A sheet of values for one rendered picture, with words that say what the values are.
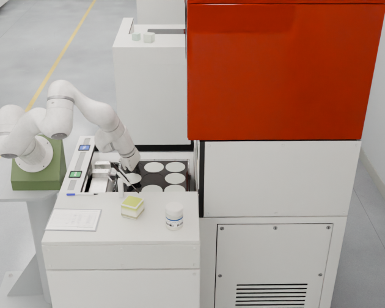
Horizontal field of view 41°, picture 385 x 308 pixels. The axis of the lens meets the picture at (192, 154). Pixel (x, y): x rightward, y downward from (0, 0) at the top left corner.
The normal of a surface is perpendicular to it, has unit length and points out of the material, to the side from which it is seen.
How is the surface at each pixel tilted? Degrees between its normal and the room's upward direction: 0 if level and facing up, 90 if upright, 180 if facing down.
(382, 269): 0
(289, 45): 90
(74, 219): 0
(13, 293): 90
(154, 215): 0
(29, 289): 90
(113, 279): 90
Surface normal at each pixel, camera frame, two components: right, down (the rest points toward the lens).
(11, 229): 0.00, -0.87
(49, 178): 0.02, -0.25
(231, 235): 0.02, 0.50
